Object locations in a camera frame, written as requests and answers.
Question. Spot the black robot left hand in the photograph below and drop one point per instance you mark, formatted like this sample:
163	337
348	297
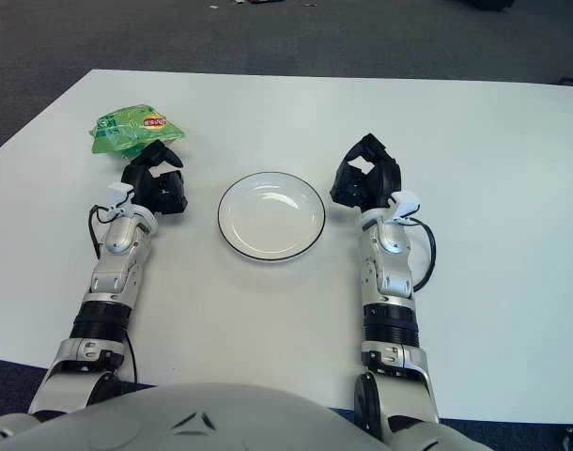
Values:
145	183

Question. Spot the green potato chip bag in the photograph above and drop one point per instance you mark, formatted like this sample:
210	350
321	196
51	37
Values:
127	127

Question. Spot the grey robot torso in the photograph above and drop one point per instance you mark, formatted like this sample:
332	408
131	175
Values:
197	423

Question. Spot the white plate black rim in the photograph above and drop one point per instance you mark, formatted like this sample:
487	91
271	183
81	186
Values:
267	221

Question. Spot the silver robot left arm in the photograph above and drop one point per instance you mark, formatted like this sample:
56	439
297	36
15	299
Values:
117	253

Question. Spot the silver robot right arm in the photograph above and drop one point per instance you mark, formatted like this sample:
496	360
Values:
390	263

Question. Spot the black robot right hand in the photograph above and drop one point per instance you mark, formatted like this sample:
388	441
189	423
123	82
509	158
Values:
385	178

